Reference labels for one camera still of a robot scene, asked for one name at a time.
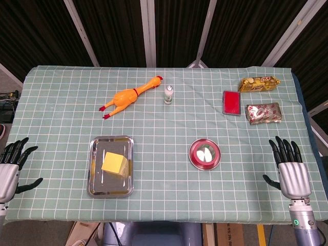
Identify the round steel plate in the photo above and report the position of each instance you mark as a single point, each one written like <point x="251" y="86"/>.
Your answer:
<point x="217" y="164"/>

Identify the wide slanted white frame post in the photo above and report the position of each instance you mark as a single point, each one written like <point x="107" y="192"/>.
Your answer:
<point x="289" y="33"/>

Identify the gold snack packet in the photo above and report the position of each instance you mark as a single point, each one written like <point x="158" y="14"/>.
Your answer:
<point x="258" y="85"/>

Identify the red ink pad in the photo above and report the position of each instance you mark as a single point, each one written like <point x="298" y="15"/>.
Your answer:
<point x="232" y="103"/>

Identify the orange rubber chicken toy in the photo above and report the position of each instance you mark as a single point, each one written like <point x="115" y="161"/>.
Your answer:
<point x="125" y="97"/>

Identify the green checked tablecloth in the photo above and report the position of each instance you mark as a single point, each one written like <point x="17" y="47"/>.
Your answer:
<point x="164" y="123"/>

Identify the red plastic ring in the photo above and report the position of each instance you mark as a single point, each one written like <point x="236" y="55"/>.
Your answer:
<point x="192" y="156"/>

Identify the white frame post with foot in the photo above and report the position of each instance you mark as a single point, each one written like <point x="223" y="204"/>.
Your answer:
<point x="205" y="33"/>

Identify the upright white frame post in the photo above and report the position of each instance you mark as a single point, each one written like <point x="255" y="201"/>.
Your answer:
<point x="148" y="33"/>

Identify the rectangular steel tray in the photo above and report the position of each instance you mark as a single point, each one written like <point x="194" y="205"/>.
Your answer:
<point x="102" y="182"/>

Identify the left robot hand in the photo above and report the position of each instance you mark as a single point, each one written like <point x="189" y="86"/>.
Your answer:
<point x="9" y="176"/>

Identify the open cardboard box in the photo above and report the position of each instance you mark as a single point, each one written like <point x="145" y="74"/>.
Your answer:
<point x="82" y="234"/>

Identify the printed cardboard box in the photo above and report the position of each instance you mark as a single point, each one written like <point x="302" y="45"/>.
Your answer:
<point x="230" y="234"/>

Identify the blue-grey robot torso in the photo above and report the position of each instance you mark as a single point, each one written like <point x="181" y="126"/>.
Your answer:
<point x="153" y="234"/>

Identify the silver red-print snack packet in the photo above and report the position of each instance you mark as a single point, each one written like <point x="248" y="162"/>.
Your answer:
<point x="264" y="113"/>

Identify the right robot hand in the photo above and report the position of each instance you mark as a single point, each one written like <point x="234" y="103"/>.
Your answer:
<point x="294" y="179"/>

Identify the yellow foam cube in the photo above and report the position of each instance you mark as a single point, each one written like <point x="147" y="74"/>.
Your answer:
<point x="112" y="164"/>

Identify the small white bottle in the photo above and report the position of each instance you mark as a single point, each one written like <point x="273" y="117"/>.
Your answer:
<point x="168" y="96"/>

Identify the black pleated curtain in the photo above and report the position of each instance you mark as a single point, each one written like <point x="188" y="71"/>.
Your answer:
<point x="115" y="30"/>

